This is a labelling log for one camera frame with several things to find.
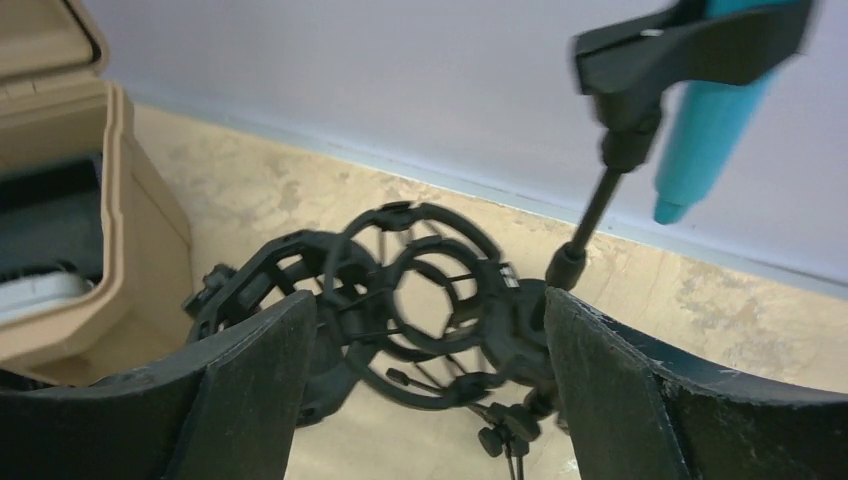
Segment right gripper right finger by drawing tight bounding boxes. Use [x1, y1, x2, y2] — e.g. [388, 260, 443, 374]
[544, 288, 847, 479]

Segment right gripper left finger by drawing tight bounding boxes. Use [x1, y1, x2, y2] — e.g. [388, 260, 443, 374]
[1, 291, 317, 479]

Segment black tripod shock-mount stand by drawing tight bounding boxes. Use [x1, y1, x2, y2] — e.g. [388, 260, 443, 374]
[285, 196, 580, 479]

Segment blue microphone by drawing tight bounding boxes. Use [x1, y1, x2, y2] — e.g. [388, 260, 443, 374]
[653, 1, 812, 225]

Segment black round-base clip stand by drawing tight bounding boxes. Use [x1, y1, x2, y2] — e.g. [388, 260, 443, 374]
[545, 0, 817, 291]

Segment grey box inside case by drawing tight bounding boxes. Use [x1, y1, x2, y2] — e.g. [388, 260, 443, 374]
[1, 271, 95, 325]

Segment tan plastic tool case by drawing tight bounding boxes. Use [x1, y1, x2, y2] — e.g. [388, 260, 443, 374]
[1, 1, 192, 385]

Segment black round-base shock-mount stand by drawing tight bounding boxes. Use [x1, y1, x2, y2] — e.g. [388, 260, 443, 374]
[182, 229, 386, 427]

